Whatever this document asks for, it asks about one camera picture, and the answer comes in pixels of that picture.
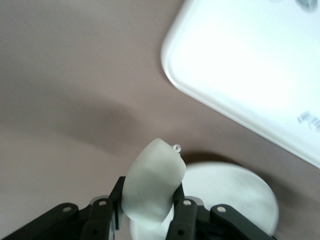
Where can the white steamed bun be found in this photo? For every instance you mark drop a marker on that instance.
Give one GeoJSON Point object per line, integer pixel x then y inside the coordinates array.
{"type": "Point", "coordinates": [153, 180]}

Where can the cream tray with bear print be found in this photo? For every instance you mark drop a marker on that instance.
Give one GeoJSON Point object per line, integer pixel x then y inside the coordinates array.
{"type": "Point", "coordinates": [245, 62]}

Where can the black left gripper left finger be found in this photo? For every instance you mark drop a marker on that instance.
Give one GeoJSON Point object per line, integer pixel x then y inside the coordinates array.
{"type": "Point", "coordinates": [95, 220]}

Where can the round white plate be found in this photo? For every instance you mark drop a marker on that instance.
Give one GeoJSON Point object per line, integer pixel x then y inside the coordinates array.
{"type": "Point", "coordinates": [225, 195]}

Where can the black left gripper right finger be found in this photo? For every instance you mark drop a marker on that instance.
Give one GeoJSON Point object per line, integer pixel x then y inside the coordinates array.
{"type": "Point", "coordinates": [190, 217]}

